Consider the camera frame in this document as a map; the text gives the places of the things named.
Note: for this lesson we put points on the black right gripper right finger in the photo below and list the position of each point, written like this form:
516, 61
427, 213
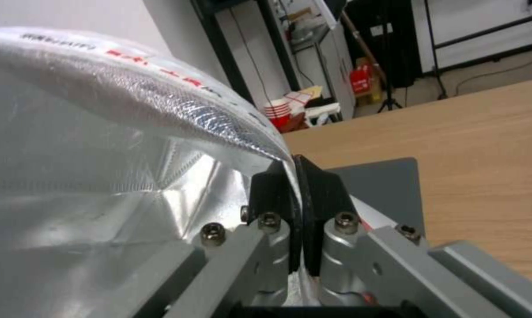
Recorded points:
323, 195

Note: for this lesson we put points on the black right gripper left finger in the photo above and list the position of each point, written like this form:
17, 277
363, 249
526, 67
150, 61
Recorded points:
270, 195

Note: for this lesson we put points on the silver foil food delivery bag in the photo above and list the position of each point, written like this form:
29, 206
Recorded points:
93, 159

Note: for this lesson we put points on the grey flat board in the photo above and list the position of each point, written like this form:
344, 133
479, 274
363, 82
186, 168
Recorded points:
380, 195

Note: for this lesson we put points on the red paper cup stack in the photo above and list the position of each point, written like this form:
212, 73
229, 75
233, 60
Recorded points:
283, 112

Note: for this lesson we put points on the tan paper envelope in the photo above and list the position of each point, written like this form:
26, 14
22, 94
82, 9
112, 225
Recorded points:
311, 91

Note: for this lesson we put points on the red cardboard box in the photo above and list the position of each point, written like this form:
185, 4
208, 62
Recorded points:
365, 79

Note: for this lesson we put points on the black tripod stand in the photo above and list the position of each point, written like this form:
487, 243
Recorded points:
387, 82

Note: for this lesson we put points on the white cabinet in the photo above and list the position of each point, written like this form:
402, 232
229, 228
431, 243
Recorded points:
341, 66

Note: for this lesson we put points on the black shelf rack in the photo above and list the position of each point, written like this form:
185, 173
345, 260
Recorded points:
243, 66

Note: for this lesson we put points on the black metal frame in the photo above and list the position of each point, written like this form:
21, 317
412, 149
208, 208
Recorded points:
433, 36

